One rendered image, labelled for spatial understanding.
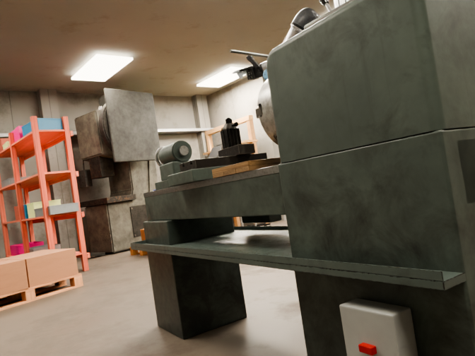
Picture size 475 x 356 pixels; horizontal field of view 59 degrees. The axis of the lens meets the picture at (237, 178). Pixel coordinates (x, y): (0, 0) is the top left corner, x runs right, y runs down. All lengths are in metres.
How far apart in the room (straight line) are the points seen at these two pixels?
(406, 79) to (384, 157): 0.20
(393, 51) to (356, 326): 0.71
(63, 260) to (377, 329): 4.09
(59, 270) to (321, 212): 3.88
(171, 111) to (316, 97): 8.85
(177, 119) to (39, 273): 6.17
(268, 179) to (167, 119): 8.43
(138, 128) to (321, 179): 6.66
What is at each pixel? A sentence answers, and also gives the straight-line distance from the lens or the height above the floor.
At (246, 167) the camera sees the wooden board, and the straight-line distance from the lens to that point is 1.67.
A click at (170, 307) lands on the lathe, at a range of 2.61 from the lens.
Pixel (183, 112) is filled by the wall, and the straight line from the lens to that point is 10.23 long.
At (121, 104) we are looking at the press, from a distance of 7.71.
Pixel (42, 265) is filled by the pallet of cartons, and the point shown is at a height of 0.32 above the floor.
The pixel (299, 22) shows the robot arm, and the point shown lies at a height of 1.70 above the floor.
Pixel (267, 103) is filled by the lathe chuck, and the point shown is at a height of 1.10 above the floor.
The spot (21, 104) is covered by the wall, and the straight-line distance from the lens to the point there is 8.85.
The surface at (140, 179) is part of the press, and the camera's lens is 8.05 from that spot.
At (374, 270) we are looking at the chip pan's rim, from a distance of 1.11.
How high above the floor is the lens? 0.80
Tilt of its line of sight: 2 degrees up
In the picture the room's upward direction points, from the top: 9 degrees counter-clockwise
